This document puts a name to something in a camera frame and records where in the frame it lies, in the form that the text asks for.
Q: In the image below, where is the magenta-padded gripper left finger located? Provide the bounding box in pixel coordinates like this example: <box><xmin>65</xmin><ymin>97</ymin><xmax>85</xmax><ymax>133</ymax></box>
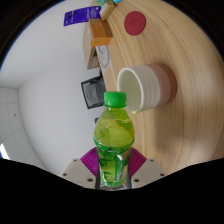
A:
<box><xmin>59</xmin><ymin>147</ymin><xmax>100</xmax><ymax>189</ymax></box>

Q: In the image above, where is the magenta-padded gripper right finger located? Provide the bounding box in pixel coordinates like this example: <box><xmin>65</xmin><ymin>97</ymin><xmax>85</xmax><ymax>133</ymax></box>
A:
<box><xmin>127</xmin><ymin>148</ymin><xmax>167</xmax><ymax>189</ymax></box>

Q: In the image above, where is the green drink bottle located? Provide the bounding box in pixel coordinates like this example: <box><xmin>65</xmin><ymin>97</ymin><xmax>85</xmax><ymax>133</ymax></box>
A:
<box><xmin>93</xmin><ymin>90</ymin><xmax>136</xmax><ymax>189</ymax></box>

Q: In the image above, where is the rectangular ceiling light panel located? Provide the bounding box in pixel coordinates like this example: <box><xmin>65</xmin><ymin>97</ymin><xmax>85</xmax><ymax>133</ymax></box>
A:
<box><xmin>0</xmin><ymin>143</ymin><xmax>10</xmax><ymax>160</ymax></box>

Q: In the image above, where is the white and pink mug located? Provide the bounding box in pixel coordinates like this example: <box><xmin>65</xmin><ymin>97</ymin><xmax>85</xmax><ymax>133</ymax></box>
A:
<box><xmin>116</xmin><ymin>63</ymin><xmax>178</xmax><ymax>114</ymax></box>

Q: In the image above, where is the wooden side desk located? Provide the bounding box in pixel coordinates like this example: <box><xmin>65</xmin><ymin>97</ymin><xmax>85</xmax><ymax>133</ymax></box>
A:
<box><xmin>82</xmin><ymin>19</ymin><xmax>101</xmax><ymax>70</ymax></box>

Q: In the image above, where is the round grey printed disc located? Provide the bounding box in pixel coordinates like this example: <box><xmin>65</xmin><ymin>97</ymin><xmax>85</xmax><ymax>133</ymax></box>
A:
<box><xmin>95</xmin><ymin>44</ymin><xmax>112</xmax><ymax>71</ymax></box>

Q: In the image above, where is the orange cardboard box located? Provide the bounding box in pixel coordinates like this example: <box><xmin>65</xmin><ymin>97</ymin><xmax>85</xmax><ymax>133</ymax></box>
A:
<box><xmin>88</xmin><ymin>18</ymin><xmax>114</xmax><ymax>48</ymax></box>

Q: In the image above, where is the flat round red coaster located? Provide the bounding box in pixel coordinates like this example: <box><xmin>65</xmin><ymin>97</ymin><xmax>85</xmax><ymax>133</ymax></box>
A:
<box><xmin>123</xmin><ymin>10</ymin><xmax>147</xmax><ymax>37</ymax></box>

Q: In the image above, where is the purple upright package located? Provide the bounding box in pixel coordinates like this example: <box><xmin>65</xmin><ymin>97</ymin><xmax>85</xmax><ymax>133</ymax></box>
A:
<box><xmin>63</xmin><ymin>5</ymin><xmax>102</xmax><ymax>27</ymax></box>

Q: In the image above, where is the small yellow box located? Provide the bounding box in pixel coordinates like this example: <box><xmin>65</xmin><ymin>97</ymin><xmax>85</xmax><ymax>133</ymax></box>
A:
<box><xmin>99</xmin><ymin>0</ymin><xmax>116</xmax><ymax>21</ymax></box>

